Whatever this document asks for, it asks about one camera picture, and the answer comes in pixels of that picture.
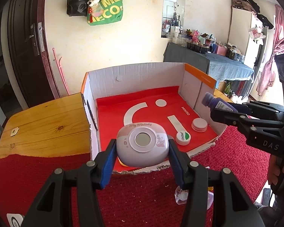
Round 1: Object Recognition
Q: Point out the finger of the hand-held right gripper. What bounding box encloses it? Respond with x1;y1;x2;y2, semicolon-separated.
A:
210;107;251;135
243;100;284;121

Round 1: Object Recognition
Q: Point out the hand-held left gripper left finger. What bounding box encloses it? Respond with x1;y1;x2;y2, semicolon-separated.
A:
21;139;117;227

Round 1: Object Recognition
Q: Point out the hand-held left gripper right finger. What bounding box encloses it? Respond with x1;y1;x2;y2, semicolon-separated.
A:
167;138;265;227

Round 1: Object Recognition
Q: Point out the purple bottle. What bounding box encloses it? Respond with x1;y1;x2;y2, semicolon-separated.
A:
202;92;238;113

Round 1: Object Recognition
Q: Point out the white and green cap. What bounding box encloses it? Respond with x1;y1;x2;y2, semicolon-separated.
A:
176;131;191;146

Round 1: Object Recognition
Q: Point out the white round lid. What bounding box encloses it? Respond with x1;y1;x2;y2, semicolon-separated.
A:
191;118;208;132

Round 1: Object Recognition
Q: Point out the small clear bottle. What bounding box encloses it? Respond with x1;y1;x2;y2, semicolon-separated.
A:
175;186;188;205

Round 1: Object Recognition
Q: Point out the lilac round case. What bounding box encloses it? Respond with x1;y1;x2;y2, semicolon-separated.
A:
116;122;169;167

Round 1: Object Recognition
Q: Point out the orange cardboard box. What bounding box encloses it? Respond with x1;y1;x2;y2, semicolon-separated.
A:
80;62;228;175

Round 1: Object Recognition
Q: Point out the person's right hand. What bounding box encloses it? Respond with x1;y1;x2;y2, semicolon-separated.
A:
267;156;284;191

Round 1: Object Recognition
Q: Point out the potted green plant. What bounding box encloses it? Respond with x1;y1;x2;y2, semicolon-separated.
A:
224;82;235;97

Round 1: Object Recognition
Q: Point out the red knitted mat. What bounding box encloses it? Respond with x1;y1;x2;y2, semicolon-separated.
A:
0;125;271;227

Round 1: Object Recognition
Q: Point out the table with blue cloth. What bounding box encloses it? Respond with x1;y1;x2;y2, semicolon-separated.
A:
163;43;255;95

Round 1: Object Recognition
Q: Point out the pink curtain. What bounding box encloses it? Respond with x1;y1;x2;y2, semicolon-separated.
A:
257;5;284;97

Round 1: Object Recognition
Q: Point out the dark woven basket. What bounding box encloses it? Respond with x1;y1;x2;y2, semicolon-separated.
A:
186;41;210;54

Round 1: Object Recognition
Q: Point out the white wardrobe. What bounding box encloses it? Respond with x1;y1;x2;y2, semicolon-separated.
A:
228;6;268;67

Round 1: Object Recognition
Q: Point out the pink shoehorn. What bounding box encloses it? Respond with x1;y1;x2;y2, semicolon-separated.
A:
52;48;69;97

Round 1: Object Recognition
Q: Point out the white charger pad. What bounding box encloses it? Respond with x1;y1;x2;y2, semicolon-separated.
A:
7;213;24;227

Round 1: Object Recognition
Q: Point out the patterned bag on wardrobe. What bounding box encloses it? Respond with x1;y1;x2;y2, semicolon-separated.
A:
231;0;259;13

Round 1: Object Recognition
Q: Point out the dark brown door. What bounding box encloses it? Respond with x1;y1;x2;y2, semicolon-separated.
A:
0;0;62;109

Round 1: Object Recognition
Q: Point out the green tote bag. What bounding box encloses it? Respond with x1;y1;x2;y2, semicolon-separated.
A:
87;0;123;26

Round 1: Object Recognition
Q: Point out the black backpack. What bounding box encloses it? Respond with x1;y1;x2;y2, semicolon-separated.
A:
67;0;90;17

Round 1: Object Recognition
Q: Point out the wall mirror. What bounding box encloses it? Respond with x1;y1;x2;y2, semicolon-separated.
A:
161;0;186;38

